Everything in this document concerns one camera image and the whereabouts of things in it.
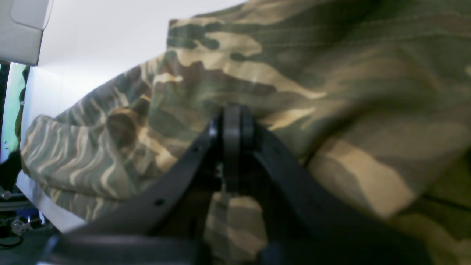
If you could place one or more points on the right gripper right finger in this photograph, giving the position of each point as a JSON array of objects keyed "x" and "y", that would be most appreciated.
[{"x": 305, "y": 224}]

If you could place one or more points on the camouflage T-shirt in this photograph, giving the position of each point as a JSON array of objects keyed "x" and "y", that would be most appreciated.
[{"x": 372, "y": 97}]

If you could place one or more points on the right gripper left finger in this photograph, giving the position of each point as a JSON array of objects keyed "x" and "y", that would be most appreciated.
[{"x": 221, "y": 140}]

